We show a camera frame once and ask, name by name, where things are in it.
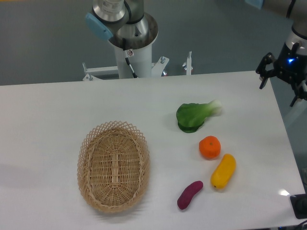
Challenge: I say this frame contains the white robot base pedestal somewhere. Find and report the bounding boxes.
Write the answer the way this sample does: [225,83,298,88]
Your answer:
[109,13,158,79]

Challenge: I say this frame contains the orange tangerine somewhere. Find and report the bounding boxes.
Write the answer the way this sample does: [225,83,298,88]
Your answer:
[199,136,221,159]

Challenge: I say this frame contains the black device at table edge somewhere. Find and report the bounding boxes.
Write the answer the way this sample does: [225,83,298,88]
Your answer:
[290,194,307,219]

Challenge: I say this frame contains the yellow mango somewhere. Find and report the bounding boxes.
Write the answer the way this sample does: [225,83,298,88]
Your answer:
[211,154,236,189]

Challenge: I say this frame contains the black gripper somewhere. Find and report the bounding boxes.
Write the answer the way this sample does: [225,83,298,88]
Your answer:
[256,42,307,107]

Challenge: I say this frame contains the oval woven wicker basket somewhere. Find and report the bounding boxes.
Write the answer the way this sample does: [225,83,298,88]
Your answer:
[77,121,150,213]

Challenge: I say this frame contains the purple sweet potato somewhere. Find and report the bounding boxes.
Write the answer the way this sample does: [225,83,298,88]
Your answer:
[177,181,203,210]

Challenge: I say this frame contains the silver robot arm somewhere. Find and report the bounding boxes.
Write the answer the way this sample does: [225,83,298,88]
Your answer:
[85,0,307,100]

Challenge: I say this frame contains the green bok choy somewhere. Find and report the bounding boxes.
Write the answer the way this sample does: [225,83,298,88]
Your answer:
[176,100,222,133]

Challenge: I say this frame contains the white metal mounting bracket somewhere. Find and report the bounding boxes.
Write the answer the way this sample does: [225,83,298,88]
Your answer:
[82,51,194,81]

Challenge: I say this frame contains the black white cable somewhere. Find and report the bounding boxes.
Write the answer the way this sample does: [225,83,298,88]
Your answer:
[122,38,139,79]

